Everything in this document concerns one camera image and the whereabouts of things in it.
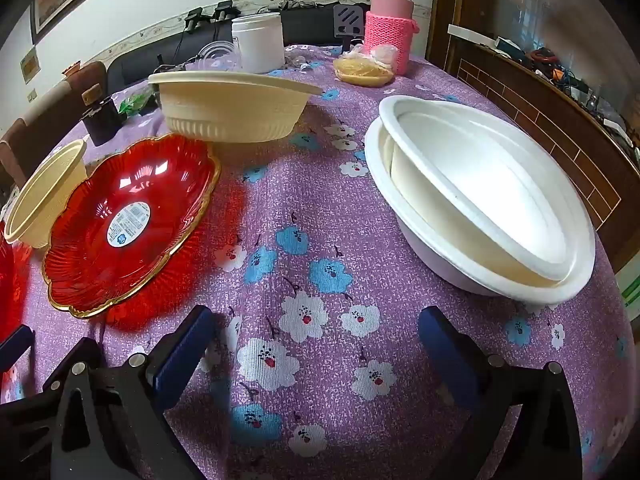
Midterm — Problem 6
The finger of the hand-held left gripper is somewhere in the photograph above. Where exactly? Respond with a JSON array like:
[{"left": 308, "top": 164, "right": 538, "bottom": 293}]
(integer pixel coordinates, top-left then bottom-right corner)
[
  {"left": 0, "top": 394, "right": 51, "bottom": 480},
  {"left": 0, "top": 324, "right": 35, "bottom": 362}
]

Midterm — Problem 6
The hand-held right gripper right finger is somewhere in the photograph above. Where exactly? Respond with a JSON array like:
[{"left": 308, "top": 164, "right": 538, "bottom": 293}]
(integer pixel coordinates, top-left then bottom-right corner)
[{"left": 419, "top": 306, "right": 583, "bottom": 480}]

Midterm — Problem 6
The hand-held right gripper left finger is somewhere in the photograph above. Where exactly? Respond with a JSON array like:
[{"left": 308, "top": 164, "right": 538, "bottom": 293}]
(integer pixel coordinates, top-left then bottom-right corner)
[{"left": 42, "top": 305, "right": 217, "bottom": 480}]

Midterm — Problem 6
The red plate with gold rim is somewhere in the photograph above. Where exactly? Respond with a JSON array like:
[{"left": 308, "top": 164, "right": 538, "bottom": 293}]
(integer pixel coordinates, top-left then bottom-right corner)
[
  {"left": 42, "top": 133, "right": 222, "bottom": 320},
  {"left": 0, "top": 237, "right": 32, "bottom": 343}
]

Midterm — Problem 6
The small cream plastic bowl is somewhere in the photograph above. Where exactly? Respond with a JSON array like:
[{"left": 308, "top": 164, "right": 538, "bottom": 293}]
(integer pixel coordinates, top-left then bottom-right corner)
[{"left": 4, "top": 139, "right": 89, "bottom": 251}]

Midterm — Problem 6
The large white foam bowl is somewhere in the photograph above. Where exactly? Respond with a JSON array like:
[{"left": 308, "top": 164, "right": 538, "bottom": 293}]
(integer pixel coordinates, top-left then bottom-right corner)
[{"left": 364, "top": 110, "right": 597, "bottom": 306}]

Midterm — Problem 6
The small white foam bowl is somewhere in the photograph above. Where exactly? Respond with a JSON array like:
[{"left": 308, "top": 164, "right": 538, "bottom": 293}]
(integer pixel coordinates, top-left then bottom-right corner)
[{"left": 378, "top": 94, "right": 587, "bottom": 282}]

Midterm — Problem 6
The purple floral tablecloth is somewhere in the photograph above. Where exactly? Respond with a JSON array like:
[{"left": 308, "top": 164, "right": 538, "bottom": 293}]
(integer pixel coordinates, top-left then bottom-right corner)
[{"left": 0, "top": 42, "right": 637, "bottom": 480}]

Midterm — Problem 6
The white and green box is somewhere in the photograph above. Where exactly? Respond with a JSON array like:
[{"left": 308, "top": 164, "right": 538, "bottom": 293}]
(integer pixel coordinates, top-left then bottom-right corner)
[{"left": 616, "top": 259, "right": 640, "bottom": 322}]

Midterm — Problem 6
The brown chair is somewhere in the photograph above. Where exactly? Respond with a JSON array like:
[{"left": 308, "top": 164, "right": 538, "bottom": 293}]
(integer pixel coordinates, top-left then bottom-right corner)
[{"left": 0, "top": 61, "right": 109, "bottom": 191}]

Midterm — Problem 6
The small black box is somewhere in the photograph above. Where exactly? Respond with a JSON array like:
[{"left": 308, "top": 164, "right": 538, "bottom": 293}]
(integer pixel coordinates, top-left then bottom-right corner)
[{"left": 82, "top": 97, "right": 124, "bottom": 146}]

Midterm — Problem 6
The large cream plastic bowl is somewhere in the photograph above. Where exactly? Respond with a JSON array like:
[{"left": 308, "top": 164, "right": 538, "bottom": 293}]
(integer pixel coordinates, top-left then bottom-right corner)
[{"left": 148, "top": 70, "right": 324, "bottom": 144}]

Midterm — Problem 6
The green packet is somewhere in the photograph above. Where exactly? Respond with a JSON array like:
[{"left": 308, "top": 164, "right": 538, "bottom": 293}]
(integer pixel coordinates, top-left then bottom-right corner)
[{"left": 117, "top": 91, "right": 152, "bottom": 117}]

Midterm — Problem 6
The brown wooden counter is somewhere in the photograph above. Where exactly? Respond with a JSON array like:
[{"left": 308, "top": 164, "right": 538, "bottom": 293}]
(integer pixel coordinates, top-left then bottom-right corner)
[{"left": 445, "top": 24, "right": 640, "bottom": 273}]

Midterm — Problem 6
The yellow food in plastic bag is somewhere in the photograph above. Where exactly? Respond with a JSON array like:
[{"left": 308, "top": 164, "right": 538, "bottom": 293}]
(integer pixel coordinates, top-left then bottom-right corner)
[{"left": 333, "top": 42, "right": 399, "bottom": 86}]

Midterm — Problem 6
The clear plastic container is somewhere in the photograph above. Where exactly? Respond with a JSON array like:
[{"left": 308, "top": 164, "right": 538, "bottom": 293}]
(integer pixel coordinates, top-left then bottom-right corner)
[{"left": 196, "top": 41, "right": 242, "bottom": 74}]

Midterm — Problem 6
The white plastic jar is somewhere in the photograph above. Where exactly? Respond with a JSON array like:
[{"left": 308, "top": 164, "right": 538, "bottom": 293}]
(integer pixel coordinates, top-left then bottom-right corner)
[{"left": 231, "top": 14, "right": 285, "bottom": 74}]

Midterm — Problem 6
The pink thermos with knitted sleeve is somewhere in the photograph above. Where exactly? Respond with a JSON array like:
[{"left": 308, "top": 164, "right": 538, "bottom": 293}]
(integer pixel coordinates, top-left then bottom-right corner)
[{"left": 363, "top": 0, "right": 419, "bottom": 76}]

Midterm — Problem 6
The black clamp device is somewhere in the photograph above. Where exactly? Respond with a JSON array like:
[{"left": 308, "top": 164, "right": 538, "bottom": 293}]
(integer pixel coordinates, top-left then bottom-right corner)
[
  {"left": 212, "top": 0, "right": 242, "bottom": 24},
  {"left": 181, "top": 6, "right": 207, "bottom": 34}
]

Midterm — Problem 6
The black sofa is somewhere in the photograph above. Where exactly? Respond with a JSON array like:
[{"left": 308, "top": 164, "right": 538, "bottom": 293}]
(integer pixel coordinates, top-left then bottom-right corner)
[{"left": 107, "top": 4, "right": 368, "bottom": 92}]

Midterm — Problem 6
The black slotted spatula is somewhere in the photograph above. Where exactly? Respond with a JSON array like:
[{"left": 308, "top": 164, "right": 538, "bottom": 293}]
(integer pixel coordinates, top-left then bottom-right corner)
[{"left": 332, "top": 3, "right": 364, "bottom": 54}]

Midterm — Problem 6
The yellow wall plaque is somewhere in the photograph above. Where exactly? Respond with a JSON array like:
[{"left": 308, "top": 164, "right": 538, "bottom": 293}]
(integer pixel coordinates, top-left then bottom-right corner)
[{"left": 19, "top": 45, "right": 42, "bottom": 84}]

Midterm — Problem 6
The pile of cables and tools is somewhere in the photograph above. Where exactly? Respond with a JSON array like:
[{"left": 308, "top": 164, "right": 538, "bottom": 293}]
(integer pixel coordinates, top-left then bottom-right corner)
[{"left": 492, "top": 35, "right": 640, "bottom": 151}]

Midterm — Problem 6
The wooden door frame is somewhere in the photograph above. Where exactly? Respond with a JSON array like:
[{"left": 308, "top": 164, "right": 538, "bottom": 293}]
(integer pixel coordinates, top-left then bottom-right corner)
[{"left": 425, "top": 0, "right": 467, "bottom": 77}]

